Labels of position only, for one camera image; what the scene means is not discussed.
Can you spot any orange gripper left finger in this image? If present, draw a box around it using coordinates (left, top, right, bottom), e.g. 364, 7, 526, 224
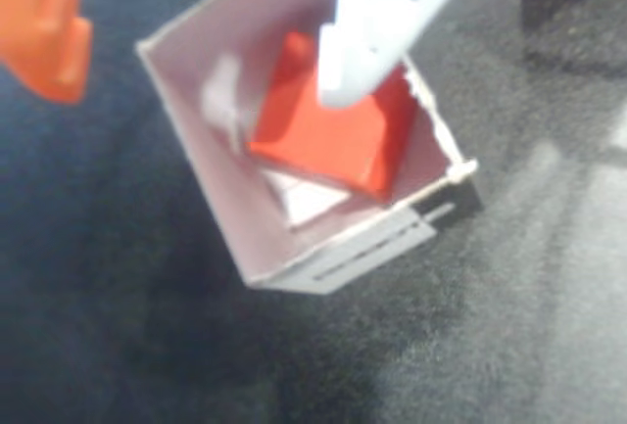
0, 0, 94, 105

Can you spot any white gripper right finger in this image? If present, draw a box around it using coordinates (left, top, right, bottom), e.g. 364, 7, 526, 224
317, 0, 486, 109

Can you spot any red cube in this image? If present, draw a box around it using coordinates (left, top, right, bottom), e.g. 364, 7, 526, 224
247, 31, 417, 200

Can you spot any white open box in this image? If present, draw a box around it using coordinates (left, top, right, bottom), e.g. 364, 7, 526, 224
135, 0, 484, 297

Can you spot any black table mat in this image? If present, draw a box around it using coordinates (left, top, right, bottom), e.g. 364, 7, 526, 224
0, 0, 627, 424

